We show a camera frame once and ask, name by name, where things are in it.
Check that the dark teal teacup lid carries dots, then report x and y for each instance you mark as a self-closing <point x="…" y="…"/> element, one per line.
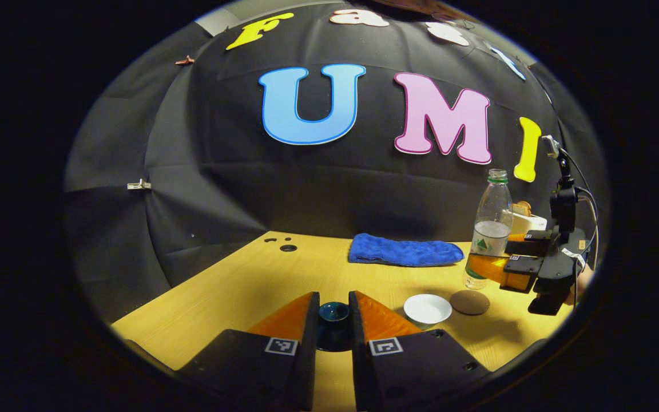
<point x="334" y="312"/>

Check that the toast slice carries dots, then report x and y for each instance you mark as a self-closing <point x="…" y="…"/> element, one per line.
<point x="524" y="206"/>

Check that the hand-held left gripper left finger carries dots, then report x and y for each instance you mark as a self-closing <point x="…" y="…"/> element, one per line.
<point x="306" y="366"/>

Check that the reddish cloth clip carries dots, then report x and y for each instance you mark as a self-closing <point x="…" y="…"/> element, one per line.
<point x="185" y="60"/>

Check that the clear plastic water bottle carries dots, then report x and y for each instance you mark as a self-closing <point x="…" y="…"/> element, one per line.
<point x="492" y="212"/>

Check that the round brown coaster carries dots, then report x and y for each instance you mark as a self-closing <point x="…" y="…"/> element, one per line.
<point x="469" y="302"/>

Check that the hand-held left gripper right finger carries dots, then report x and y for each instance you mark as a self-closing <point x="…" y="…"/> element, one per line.
<point x="359" y="366"/>

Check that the white teacup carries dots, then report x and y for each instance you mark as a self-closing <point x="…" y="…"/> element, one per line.
<point x="428" y="308"/>

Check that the black backdrop cloth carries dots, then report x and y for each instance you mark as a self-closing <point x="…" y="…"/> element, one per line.
<point x="203" y="171"/>

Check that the white cloth clip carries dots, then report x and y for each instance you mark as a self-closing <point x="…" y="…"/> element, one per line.
<point x="139" y="185"/>

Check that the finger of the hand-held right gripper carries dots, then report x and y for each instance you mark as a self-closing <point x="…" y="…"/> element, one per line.
<point x="532" y="245"/>
<point x="495" y="269"/>

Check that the blue towel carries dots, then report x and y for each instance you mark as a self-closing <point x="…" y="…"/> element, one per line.
<point x="404" y="252"/>

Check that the white toaster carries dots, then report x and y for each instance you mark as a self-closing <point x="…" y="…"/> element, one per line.
<point x="528" y="222"/>

